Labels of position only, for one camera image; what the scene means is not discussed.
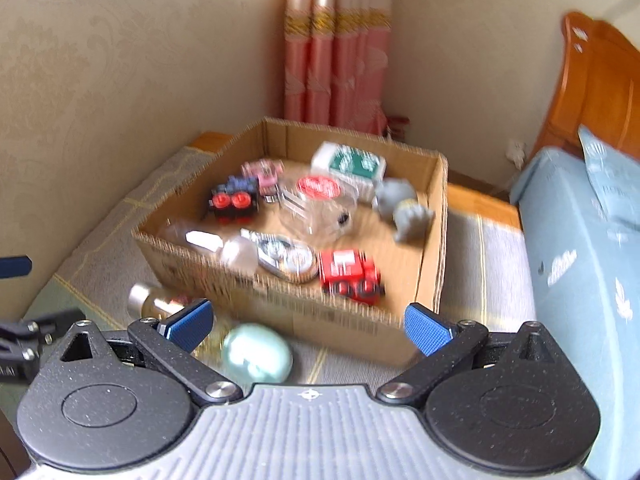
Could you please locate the grey teal plaid blanket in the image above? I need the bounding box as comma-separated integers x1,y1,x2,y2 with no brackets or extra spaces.
30,146,538,396

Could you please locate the wooden bed headboard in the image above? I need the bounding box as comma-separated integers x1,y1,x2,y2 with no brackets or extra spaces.
530,11,640,171

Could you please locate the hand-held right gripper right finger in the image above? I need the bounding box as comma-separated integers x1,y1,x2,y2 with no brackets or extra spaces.
376,302,576,408

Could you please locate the cardboard box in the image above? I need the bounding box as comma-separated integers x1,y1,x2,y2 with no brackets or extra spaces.
131,117,449,368

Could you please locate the light blue pillow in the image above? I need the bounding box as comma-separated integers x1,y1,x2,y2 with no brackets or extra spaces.
577,125,640,233

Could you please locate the clear bag with green toy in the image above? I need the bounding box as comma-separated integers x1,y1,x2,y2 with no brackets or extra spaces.
277,174,358,238

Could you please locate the clear plastic bottle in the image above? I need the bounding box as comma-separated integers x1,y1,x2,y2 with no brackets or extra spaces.
159,217,258,276

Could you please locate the light blue bed sheet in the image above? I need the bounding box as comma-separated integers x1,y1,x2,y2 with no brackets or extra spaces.
510,147,640,480

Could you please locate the teal pearly ball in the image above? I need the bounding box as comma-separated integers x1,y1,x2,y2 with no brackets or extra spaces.
221,323,293,386

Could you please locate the small pink bottle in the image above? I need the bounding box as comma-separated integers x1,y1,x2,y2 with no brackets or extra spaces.
241,158,283,192

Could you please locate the grey animal toy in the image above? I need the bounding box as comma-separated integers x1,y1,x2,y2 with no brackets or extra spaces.
372,177,418,218
392,200,436,244

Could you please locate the white and green box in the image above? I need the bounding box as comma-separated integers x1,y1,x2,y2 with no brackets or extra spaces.
311,141,388,193

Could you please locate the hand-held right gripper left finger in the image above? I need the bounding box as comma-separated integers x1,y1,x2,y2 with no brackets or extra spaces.
60,297,244,406

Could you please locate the glass jar of gold pins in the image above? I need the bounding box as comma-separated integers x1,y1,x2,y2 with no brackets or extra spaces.
127,282,223,356

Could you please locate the pink patterned curtain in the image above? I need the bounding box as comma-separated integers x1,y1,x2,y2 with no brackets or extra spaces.
282,0,393,136

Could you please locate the red toy car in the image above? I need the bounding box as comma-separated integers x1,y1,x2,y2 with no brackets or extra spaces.
318,248,386,306

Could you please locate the black toy train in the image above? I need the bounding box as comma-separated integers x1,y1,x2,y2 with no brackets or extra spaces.
208,175,261,224

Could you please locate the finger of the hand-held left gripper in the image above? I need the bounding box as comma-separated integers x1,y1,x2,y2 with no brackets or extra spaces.
0,256,32,278
0,308,86,348

